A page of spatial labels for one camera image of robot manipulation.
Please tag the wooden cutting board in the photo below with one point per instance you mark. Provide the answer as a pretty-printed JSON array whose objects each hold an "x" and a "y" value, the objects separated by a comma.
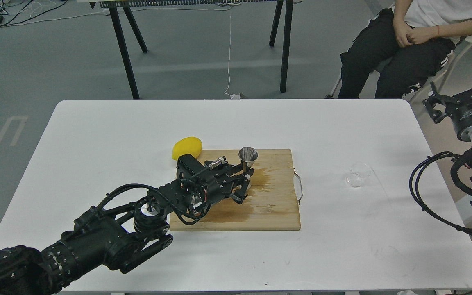
[{"x": 271, "y": 204}]

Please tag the clear glass cup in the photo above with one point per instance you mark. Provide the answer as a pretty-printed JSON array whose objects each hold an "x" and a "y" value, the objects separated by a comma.
[{"x": 358, "y": 174}]

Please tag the black-legged background table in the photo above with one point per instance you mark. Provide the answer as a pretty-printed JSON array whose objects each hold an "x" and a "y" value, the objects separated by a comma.
[{"x": 196, "y": 52}]

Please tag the steel jigger measuring cup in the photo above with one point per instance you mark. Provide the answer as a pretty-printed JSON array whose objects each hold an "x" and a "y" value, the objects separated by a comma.
[{"x": 247, "y": 156}]

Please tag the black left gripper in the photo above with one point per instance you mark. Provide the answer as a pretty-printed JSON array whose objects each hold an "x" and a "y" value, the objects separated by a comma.
[{"x": 199, "y": 186}]

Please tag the seated person in white shirt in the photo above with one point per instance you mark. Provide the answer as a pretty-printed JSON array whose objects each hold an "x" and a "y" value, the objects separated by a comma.
[{"x": 416, "y": 37}]

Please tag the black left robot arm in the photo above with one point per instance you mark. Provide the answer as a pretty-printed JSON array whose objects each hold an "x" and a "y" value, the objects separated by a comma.
[{"x": 127, "y": 228}]

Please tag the yellow lemon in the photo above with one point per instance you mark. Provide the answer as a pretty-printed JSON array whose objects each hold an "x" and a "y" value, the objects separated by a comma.
[{"x": 189, "y": 145}]

